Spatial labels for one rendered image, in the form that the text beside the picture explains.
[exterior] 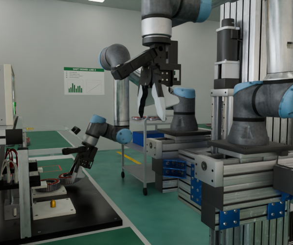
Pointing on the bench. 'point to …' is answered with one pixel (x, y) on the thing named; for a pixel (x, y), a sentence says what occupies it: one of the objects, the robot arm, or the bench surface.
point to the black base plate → (38, 235)
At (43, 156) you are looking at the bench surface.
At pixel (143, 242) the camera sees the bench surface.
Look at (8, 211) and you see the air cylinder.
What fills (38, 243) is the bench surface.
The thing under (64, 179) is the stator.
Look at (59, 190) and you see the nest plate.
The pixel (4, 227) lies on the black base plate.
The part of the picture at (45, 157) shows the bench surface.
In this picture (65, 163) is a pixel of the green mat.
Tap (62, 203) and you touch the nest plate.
